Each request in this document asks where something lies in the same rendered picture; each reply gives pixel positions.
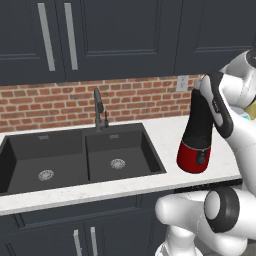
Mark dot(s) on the grey wall socket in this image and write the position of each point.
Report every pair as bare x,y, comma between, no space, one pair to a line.
182,83

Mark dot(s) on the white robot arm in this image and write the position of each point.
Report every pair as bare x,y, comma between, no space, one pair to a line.
241,133

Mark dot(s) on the dark panel under sink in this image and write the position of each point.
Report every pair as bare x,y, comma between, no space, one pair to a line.
80,211

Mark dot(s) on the dark base cupboard door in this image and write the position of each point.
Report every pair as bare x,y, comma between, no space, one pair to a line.
40,241
123,235

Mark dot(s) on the red and black blender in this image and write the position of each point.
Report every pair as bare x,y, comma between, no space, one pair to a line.
195,156

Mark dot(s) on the dark grey tap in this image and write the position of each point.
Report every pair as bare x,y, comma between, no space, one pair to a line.
98,110

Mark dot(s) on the black double sink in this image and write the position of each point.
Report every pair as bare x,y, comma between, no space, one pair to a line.
66,160

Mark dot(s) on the dark wall cupboard door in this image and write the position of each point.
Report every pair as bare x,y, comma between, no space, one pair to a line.
216,30
126,33
20,40

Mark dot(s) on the olive and teal object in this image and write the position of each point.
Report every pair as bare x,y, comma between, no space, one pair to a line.
252,110

